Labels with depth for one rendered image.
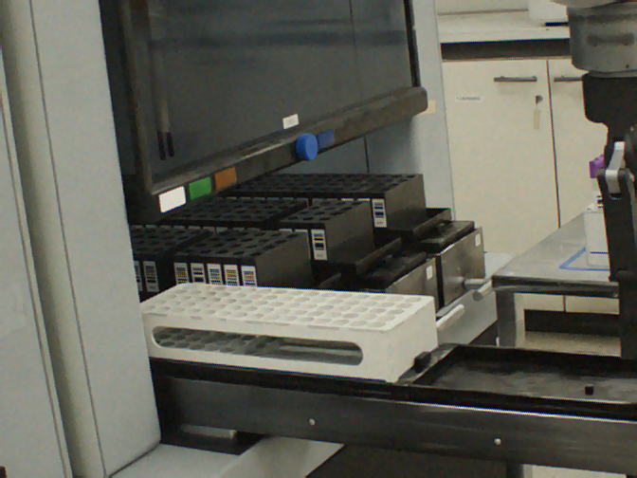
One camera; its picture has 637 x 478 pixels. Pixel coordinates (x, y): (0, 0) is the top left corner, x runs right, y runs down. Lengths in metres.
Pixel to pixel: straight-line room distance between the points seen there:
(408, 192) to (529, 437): 0.65
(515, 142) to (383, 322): 2.47
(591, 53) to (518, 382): 0.32
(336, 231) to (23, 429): 0.54
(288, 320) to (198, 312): 0.10
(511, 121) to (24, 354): 2.61
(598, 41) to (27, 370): 0.55
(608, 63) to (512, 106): 2.60
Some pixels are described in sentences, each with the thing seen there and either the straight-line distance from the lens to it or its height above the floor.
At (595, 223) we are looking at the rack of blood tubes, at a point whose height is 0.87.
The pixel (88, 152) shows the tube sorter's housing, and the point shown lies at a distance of 1.15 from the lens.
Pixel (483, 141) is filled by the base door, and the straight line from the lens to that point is 3.61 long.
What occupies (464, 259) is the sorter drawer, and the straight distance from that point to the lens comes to 1.64.
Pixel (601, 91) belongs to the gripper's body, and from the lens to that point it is 0.98.
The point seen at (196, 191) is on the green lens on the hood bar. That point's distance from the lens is 1.23.
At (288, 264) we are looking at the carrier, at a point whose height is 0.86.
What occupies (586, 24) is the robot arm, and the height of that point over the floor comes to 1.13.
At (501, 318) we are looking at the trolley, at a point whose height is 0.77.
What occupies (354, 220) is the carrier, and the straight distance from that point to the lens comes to 1.53.
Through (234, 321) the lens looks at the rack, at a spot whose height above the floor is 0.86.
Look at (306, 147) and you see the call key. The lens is 1.39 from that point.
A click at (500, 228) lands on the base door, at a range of 3.65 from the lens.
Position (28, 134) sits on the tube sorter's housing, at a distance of 1.10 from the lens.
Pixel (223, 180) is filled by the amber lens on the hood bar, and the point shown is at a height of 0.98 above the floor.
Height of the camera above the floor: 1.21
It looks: 14 degrees down
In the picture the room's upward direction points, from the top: 6 degrees counter-clockwise
